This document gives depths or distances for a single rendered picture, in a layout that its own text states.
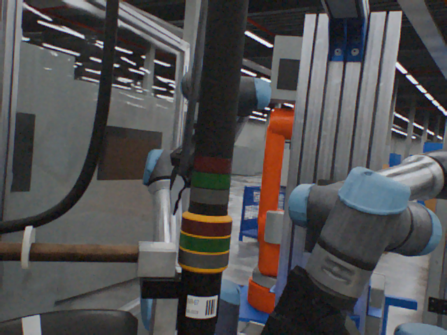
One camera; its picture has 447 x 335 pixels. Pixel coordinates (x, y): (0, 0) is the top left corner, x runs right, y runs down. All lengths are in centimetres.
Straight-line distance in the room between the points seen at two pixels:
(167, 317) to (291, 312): 25
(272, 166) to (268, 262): 98
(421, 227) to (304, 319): 19
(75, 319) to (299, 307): 27
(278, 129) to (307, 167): 315
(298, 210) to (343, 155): 53
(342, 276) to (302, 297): 6
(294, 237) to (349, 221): 73
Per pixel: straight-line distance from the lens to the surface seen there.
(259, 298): 444
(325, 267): 54
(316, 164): 123
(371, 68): 123
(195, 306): 36
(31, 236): 36
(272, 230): 420
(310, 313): 58
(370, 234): 53
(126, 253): 35
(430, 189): 94
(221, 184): 34
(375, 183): 52
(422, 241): 63
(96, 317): 55
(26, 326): 54
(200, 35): 37
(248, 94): 104
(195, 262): 35
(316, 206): 68
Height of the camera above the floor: 164
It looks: 3 degrees down
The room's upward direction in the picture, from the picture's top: 6 degrees clockwise
